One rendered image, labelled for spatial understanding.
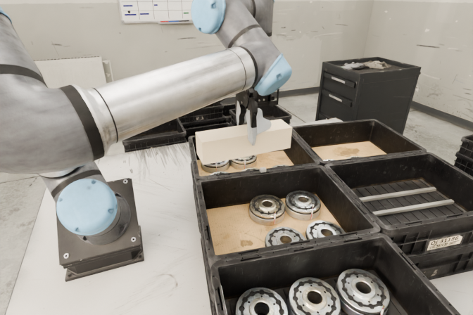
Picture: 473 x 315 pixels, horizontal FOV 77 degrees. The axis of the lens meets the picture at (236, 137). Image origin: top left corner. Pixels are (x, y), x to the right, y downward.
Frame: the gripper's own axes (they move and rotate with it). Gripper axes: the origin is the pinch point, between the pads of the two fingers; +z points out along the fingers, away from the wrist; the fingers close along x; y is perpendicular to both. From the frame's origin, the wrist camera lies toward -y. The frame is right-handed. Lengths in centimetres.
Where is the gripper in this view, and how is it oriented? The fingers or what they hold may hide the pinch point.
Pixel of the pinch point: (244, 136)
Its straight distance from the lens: 75.6
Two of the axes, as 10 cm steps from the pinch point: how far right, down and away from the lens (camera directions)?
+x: -3.6, -4.1, 8.4
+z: 0.0, 9.0, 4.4
